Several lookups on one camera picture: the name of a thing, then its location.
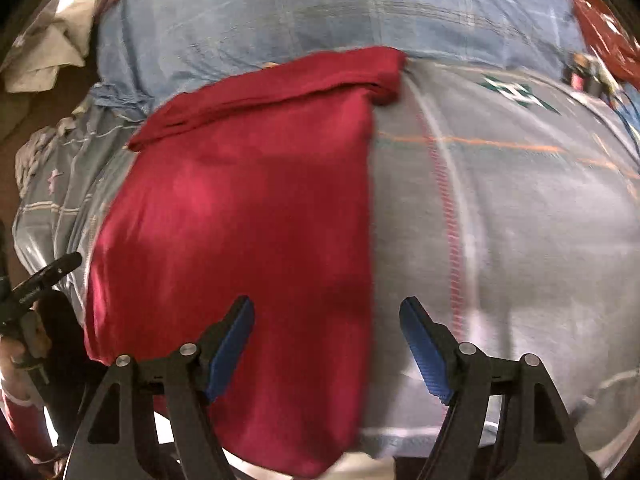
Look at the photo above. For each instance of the white crumpled cloth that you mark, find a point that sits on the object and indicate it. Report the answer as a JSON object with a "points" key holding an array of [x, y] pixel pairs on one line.
{"points": [[47, 45]]}

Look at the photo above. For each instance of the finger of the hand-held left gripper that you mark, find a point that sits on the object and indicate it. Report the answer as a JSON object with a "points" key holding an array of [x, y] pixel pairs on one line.
{"points": [[50, 275]]}

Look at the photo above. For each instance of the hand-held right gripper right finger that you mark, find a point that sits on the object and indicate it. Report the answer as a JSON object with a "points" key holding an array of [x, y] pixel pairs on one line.
{"points": [[425, 355]]}

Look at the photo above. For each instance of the black canister with red label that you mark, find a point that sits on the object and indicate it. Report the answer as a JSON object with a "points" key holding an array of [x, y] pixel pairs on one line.
{"points": [[578, 79]]}

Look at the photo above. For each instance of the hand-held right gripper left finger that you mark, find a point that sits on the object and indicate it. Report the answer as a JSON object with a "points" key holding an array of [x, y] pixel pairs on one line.
{"points": [[232, 350]]}

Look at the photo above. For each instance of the red plastic bag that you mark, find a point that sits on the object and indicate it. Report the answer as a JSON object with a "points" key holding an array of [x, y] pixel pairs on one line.
{"points": [[605, 35]]}

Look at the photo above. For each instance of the light blue cloth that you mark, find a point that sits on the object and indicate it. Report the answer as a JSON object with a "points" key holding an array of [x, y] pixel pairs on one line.
{"points": [[631, 120]]}

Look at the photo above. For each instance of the person's left hand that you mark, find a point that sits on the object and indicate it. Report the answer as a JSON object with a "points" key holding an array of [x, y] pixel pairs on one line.
{"points": [[36, 332]]}

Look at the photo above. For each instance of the red garment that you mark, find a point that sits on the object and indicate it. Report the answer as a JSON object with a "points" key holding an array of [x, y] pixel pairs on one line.
{"points": [[240, 210]]}

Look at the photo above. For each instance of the blue plaid pillow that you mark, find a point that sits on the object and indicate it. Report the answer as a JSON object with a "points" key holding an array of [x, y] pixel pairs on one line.
{"points": [[300, 15]]}

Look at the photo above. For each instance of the person's left forearm red sleeve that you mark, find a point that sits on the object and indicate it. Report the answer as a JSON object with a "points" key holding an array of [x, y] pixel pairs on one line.
{"points": [[25, 425]]}

